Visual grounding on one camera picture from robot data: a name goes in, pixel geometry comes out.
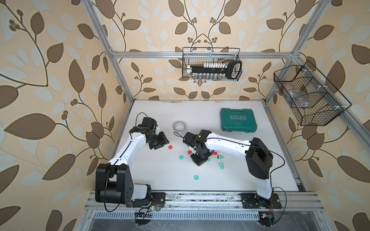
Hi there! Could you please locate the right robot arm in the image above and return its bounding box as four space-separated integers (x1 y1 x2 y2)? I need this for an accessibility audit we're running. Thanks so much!
183 130 273 200

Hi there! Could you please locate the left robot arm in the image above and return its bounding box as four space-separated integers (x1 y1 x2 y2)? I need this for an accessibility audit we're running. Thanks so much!
95 117 169 207

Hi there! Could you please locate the clear tape roll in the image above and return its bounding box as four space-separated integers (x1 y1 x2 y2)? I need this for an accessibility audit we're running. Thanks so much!
173 121 187 132

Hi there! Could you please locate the green tool case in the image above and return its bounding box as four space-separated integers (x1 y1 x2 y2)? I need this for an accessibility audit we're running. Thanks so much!
220 108 257 133

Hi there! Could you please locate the black white tool in basket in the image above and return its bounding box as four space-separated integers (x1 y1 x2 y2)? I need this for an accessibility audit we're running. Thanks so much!
185 60 242 81

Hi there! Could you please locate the plastic bag in basket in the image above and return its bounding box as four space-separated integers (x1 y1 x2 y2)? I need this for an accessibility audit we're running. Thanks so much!
284 85 312 108

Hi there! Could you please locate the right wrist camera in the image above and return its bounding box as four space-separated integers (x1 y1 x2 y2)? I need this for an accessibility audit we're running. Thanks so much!
183 132 197 148

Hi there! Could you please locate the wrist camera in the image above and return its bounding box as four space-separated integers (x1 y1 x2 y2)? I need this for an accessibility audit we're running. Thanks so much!
183 132 197 148
139 117 158 131

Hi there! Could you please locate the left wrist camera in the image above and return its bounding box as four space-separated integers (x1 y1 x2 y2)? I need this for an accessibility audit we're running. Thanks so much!
139 117 158 131

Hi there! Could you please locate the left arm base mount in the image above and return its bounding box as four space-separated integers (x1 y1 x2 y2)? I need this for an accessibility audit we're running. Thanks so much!
126 192 166 208

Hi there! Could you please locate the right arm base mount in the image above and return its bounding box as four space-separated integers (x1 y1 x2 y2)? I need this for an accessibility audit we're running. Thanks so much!
240 193 282 209

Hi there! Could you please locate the back wire basket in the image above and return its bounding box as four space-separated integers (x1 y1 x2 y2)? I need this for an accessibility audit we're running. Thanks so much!
182 47 242 81

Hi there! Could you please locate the wire basket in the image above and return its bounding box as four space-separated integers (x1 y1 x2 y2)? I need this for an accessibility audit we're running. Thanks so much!
274 60 352 126
182 47 242 81

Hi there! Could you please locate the right wire basket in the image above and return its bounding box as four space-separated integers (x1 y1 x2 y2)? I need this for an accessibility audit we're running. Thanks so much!
274 60 352 126

